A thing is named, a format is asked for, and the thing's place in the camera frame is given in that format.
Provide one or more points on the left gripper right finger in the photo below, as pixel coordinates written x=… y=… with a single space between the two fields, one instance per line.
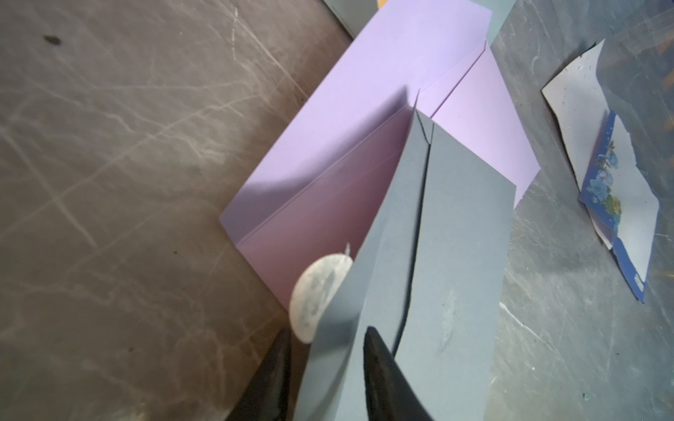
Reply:
x=389 y=396

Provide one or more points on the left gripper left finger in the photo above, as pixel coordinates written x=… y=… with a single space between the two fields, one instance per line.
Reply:
x=266 y=398

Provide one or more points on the grey envelope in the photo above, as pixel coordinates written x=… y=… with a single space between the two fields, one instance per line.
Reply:
x=428 y=277

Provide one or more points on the purple envelope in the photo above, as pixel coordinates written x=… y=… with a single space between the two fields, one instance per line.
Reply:
x=320 y=186

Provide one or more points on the blue floral letter paper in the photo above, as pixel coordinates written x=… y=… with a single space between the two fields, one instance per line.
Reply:
x=620 y=200

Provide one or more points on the teal envelope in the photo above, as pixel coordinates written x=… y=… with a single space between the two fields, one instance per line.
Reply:
x=355 y=14

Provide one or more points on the plain white paper sheet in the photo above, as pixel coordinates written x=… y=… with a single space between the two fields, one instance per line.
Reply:
x=581 y=110

